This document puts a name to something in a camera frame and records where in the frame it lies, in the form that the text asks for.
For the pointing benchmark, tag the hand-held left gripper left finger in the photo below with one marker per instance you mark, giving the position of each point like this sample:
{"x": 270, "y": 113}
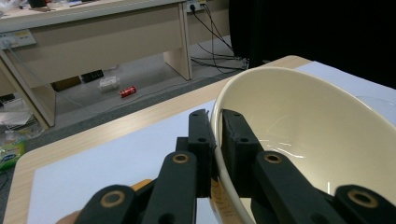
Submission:
{"x": 202, "y": 149}

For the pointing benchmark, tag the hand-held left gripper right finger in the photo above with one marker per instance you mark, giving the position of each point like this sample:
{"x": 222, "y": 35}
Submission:
{"x": 238, "y": 149}

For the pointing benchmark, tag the cream ceramic bowl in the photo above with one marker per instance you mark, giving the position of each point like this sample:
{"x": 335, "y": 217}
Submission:
{"x": 311, "y": 118}

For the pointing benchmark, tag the red can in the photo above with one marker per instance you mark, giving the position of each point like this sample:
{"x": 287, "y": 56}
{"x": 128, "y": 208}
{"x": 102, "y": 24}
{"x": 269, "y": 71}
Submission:
{"x": 128, "y": 91}

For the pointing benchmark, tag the white table mat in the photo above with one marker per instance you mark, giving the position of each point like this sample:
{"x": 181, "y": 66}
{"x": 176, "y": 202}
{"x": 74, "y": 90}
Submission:
{"x": 109, "y": 161}

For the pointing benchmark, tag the clear plastic box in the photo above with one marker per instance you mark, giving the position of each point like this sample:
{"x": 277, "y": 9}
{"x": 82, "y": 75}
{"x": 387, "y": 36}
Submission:
{"x": 109, "y": 84}

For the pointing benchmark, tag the small black box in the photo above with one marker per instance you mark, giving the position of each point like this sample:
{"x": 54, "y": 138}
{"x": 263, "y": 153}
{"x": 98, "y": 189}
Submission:
{"x": 92, "y": 76}

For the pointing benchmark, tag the black curtain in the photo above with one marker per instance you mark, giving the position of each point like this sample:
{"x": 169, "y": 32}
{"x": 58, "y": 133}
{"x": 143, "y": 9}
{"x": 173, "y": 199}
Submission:
{"x": 311, "y": 31}

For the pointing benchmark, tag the beige desk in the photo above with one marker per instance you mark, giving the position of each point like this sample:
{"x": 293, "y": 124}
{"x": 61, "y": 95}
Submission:
{"x": 93, "y": 40}

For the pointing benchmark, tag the white paper sheets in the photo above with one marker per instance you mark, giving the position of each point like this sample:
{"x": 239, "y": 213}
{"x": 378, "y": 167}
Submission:
{"x": 15, "y": 115}

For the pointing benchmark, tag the green packet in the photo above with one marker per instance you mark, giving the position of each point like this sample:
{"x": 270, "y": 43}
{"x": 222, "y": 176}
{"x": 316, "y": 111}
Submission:
{"x": 11, "y": 154}

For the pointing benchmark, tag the white power strip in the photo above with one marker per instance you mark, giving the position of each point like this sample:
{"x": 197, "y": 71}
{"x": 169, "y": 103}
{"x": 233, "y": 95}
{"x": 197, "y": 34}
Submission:
{"x": 18, "y": 39}

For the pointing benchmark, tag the white wall socket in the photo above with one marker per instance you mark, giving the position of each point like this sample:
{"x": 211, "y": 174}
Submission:
{"x": 196, "y": 5}

